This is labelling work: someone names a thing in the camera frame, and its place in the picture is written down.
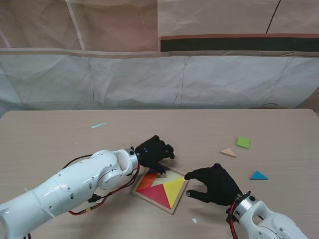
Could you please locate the purple tangram triangle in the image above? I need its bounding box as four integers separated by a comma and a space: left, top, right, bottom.
147, 163, 171, 175

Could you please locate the red large tangram triangle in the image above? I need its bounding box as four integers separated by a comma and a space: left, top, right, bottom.
137, 185, 172, 210

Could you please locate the red black left hand cable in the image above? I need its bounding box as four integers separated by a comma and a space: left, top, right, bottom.
24, 154, 142, 239

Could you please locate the orange tangram parallelogram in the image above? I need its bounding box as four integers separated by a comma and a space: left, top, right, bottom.
136, 173, 158, 192

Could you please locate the marble print backdrop sheet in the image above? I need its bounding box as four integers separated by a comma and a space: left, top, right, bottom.
0, 48, 319, 112

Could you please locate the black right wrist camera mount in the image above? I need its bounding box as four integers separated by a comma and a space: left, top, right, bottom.
225, 210, 236, 225

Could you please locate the black strip with red edge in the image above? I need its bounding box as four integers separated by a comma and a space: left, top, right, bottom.
159, 34, 319, 57

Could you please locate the natural wood tangram triangle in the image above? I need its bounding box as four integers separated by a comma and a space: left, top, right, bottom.
219, 147, 237, 158

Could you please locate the square wooden tangram tray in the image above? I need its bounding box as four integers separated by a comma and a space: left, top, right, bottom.
132, 165, 189, 216

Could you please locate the blue small tangram triangle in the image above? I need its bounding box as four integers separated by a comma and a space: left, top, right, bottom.
250, 170, 269, 181

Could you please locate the red black right hand cable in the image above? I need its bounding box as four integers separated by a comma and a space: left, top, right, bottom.
228, 200, 240, 239

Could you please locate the red black hand cable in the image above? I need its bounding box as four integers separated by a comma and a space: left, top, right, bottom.
24, 154, 142, 239
228, 200, 240, 239

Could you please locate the beige paper backdrop sheet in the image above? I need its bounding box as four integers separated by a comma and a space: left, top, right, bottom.
0, 0, 319, 59

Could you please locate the yellow large tangram triangle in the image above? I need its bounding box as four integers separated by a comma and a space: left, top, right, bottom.
163, 178, 186, 209

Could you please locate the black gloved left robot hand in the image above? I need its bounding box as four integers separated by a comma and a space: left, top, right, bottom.
134, 135, 176, 175

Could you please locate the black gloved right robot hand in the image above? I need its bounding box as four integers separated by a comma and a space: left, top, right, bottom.
184, 163, 244, 206

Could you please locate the green tangram square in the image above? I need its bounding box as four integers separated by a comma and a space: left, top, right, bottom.
235, 136, 251, 150

